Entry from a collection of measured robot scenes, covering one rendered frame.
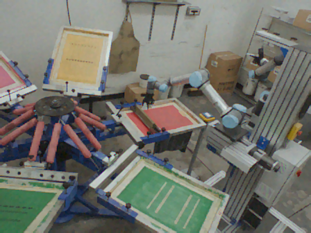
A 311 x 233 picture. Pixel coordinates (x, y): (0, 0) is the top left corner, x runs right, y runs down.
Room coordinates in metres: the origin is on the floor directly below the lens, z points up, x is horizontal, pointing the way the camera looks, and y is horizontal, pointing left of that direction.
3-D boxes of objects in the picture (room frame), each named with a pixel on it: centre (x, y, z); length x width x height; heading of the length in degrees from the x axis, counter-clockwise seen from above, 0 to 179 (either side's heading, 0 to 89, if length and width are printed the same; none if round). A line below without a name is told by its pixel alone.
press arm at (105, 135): (2.09, 0.31, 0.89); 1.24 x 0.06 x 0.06; 128
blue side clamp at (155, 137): (1.99, -0.01, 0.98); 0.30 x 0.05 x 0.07; 128
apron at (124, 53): (4.23, 0.74, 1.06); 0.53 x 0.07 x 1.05; 128
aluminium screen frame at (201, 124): (2.36, -0.03, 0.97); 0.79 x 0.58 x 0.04; 128
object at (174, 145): (2.25, -0.19, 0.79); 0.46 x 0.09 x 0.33; 128
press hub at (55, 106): (1.71, 0.80, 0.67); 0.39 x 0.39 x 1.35
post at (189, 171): (2.61, -0.55, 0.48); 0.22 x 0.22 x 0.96; 38
